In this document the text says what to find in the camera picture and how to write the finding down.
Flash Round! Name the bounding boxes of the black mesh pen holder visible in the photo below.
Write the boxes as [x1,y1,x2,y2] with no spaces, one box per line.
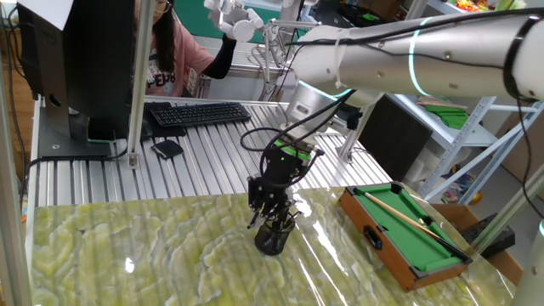
[253,214,298,257]

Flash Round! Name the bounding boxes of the black plastic stand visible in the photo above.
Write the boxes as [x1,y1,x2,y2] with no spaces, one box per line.
[461,212,516,259]

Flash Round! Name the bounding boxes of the colourful toy pile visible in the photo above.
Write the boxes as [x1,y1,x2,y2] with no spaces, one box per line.
[441,165,484,206]

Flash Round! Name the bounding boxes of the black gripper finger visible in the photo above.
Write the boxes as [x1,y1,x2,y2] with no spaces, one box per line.
[271,188,299,220]
[247,175,271,216]

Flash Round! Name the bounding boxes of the white red carton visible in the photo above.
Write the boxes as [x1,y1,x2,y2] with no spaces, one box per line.
[182,62,201,97]

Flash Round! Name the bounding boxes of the white metal shelf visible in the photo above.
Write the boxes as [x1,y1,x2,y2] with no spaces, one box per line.
[382,0,544,205]

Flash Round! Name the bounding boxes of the mini pool table toy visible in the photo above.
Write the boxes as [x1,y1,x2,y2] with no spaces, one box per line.
[337,181,473,292]

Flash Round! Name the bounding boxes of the black computer monitor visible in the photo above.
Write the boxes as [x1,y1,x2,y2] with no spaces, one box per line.
[15,0,137,161]

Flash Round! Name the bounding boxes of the white paper note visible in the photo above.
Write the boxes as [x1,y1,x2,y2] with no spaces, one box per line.
[16,0,76,31]

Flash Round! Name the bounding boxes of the black wallet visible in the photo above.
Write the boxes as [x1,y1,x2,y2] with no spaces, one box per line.
[150,139,185,161]

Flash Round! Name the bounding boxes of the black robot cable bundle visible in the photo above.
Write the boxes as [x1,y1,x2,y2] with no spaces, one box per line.
[239,7,544,220]

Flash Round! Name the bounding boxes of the green marble pattern mat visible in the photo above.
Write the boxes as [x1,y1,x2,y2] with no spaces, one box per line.
[28,185,518,306]

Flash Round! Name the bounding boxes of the black clip pen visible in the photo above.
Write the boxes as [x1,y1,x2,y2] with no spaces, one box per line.
[276,210,292,235]

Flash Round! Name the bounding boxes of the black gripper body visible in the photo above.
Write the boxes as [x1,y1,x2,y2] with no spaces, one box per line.
[263,148,312,189]

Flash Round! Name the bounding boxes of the black monitor cable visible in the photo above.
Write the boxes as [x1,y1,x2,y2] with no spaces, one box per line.
[19,146,129,206]

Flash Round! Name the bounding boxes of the red yellow snack packs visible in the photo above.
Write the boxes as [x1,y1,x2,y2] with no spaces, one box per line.
[456,0,490,13]

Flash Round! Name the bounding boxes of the brown cardboard box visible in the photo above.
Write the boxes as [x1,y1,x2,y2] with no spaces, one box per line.
[431,202,524,286]

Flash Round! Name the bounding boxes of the aluminium frame post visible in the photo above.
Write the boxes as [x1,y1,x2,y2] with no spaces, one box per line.
[0,63,33,306]
[403,0,429,21]
[126,0,156,170]
[469,163,544,256]

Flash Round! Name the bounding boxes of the black storage case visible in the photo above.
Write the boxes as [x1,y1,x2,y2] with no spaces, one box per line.
[313,0,383,27]

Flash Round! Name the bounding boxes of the wooden cue stick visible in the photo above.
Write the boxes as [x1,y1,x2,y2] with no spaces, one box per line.
[363,191,471,260]

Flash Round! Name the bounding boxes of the silver articulated stand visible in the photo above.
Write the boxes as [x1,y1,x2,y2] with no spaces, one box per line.
[253,16,322,101]

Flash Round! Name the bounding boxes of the black keyboard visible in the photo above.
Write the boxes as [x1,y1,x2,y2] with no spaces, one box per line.
[150,101,252,128]

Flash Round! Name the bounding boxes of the white teleoperation handle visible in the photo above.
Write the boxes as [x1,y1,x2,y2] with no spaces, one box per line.
[203,0,265,43]

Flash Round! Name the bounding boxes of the black sleeved forearm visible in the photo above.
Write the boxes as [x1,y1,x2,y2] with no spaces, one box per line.
[202,33,238,81]

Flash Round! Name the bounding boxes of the black mouse pad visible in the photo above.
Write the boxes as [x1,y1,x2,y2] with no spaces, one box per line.
[142,101,188,139]

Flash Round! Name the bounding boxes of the person in pink shirt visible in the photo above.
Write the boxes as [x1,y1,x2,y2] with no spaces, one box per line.
[134,0,218,98]

